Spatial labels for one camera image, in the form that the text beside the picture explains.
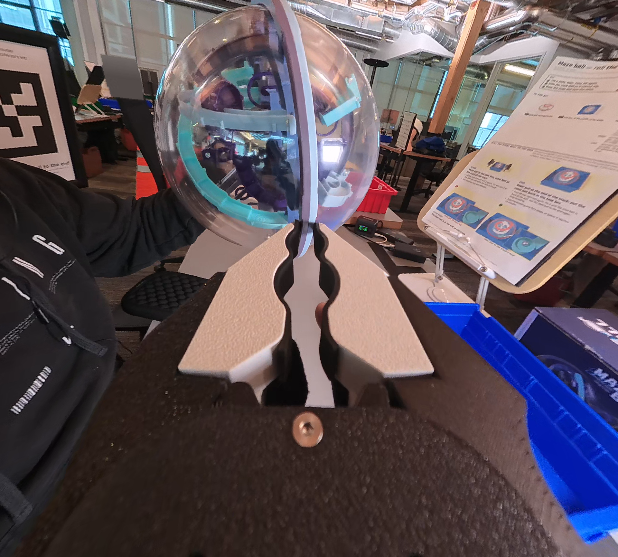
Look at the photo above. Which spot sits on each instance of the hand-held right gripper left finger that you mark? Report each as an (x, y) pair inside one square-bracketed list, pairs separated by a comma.
[(237, 325)]

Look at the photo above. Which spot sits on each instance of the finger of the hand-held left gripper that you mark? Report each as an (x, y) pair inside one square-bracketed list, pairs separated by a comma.
[(212, 258), (130, 113)]

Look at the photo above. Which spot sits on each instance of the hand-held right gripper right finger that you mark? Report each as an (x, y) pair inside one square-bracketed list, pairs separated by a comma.
[(377, 325)]

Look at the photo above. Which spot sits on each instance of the clear plastic maze ball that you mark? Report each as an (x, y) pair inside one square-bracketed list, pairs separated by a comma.
[(266, 122)]

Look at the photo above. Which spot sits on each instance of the person's left forearm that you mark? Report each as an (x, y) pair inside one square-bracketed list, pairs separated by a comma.
[(126, 229)]

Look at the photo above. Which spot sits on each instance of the black mesh pad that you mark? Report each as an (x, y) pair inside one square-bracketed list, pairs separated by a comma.
[(164, 294)]

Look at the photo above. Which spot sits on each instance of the orange traffic cone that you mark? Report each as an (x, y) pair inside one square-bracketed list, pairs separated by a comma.
[(147, 180)]

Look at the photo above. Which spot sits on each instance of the black power adapter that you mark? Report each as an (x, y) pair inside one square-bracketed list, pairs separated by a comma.
[(406, 252)]

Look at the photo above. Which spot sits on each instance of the white stand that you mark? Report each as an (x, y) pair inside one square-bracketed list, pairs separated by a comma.
[(449, 277)]

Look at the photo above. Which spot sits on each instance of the small black device green display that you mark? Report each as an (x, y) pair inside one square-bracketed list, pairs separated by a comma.
[(367, 227)]

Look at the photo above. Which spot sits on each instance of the black white marker sign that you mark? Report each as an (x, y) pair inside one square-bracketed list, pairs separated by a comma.
[(29, 103)]

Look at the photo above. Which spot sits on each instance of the red plastic bin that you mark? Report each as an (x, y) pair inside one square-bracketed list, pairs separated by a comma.
[(379, 198)]

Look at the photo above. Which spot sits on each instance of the black printed hoodie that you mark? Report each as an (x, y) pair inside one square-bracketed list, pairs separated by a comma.
[(43, 325)]

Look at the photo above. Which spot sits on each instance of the blue plastic bin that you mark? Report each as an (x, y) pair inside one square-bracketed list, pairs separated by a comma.
[(550, 422)]

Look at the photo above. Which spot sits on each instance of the dark blue box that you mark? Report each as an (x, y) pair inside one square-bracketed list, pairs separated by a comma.
[(579, 354)]

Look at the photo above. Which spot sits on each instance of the light wooden board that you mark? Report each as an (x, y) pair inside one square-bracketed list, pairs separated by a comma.
[(541, 171)]

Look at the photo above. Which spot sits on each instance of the black floor lamp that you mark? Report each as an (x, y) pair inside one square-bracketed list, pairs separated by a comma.
[(377, 62)]

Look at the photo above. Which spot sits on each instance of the wooden support post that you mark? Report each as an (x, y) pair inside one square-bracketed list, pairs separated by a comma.
[(460, 64)]

